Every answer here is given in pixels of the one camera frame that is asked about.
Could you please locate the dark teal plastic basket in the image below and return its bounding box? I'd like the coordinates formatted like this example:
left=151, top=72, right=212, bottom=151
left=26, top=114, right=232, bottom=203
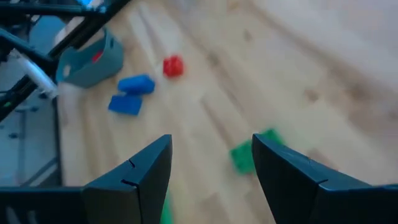
left=55, top=27, right=124, bottom=89

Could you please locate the green toy brick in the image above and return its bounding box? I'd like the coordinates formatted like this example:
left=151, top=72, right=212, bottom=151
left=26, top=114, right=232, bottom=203
left=159, top=192, right=174, bottom=224
left=229, top=128, right=285, bottom=175

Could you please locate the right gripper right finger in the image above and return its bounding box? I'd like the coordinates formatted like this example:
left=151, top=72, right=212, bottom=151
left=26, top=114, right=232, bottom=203
left=251, top=133, right=371, bottom=224

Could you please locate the small red toy brick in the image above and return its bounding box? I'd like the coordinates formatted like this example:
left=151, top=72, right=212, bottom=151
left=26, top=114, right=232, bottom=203
left=162, top=55, right=185, bottom=78

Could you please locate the black aluminium table frame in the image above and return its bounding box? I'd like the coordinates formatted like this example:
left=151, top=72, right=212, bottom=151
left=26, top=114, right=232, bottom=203
left=0, top=0, right=132, bottom=125

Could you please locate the blue toy brick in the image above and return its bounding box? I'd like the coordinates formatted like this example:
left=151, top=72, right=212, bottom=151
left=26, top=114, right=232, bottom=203
left=117, top=73, right=156, bottom=96
left=108, top=94, right=144, bottom=116

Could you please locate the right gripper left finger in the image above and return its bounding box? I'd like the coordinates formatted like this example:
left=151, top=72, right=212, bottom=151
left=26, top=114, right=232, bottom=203
left=81, top=134, right=174, bottom=224

